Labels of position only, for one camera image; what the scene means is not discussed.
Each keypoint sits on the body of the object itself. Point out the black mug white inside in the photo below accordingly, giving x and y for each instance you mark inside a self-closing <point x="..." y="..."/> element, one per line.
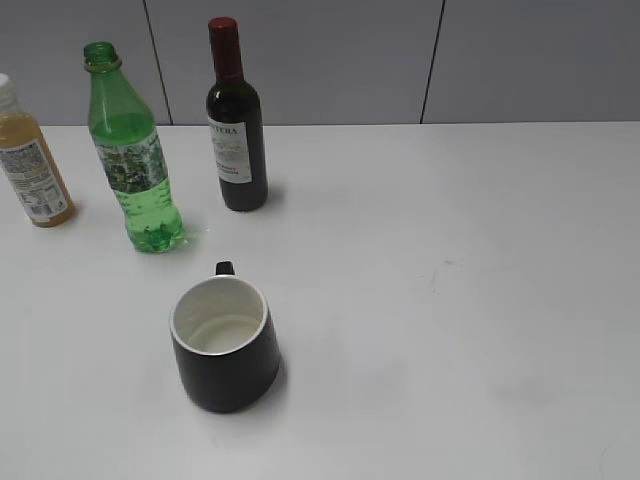
<point x="224" y="342"/>

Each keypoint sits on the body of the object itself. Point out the green sprite bottle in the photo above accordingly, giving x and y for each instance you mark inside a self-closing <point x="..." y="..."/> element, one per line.
<point x="125" y="136"/>

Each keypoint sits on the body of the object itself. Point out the red wine bottle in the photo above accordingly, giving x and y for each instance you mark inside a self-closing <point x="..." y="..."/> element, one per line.
<point x="235" y="122"/>

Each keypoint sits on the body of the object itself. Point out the orange juice bottle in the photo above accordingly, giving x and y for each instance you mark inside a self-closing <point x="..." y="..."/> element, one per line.
<point x="29" y="165"/>

